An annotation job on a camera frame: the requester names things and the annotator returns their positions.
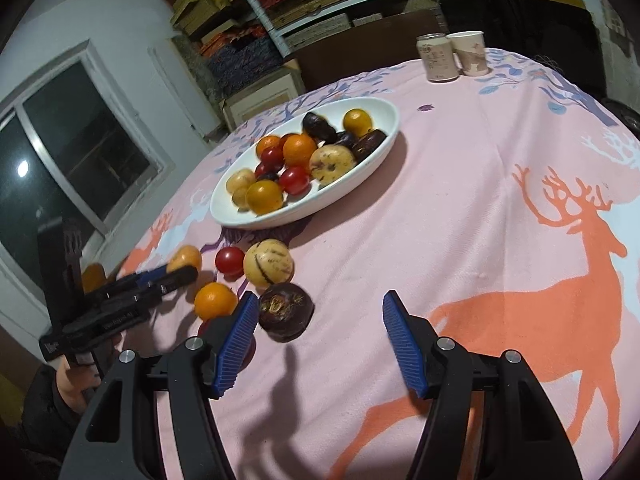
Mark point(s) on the brown board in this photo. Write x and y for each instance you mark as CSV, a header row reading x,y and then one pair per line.
x,y
370,45

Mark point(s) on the large yellow round fruit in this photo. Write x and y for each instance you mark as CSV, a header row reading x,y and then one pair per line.
x,y
268,265

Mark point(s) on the yellow orange round fruit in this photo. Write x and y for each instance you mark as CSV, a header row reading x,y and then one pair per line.
x,y
264,197

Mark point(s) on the person's left forearm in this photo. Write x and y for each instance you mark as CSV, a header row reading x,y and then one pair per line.
x,y
45,420

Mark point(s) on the white oval plate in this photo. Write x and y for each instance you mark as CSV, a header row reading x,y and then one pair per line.
x,y
385,110

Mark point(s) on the white framed window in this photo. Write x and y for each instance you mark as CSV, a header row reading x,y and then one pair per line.
x,y
75,150

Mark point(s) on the dark purple wrinkled fruit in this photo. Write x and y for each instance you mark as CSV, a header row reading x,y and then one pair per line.
x,y
317,127
370,144
285,312
345,138

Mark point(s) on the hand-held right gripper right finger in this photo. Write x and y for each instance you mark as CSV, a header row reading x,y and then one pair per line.
x,y
405,345

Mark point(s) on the white metal shelf rack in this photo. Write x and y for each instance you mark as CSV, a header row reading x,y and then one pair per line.
x,y
260,5

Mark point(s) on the beige framed wooden panel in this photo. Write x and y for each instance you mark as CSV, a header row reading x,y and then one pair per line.
x,y
260,100

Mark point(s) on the stack of dark patterned boxes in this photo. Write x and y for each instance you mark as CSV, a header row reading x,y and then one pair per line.
x,y
245,55

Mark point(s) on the pink deer printed tablecloth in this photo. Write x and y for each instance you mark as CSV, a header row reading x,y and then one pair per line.
x,y
450,185

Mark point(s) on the black panel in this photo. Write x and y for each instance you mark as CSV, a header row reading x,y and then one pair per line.
x,y
525,25

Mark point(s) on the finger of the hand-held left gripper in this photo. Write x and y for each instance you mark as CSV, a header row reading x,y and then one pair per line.
x,y
152,275
175,280

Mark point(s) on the person's left hand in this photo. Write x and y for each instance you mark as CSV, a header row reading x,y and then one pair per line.
x,y
70,385

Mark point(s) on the white door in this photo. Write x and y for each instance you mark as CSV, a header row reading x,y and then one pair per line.
x,y
180,90

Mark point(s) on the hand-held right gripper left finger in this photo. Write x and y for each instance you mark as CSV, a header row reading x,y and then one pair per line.
x,y
235,350

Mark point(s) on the shiny dark plum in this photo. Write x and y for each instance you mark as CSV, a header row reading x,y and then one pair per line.
x,y
267,176

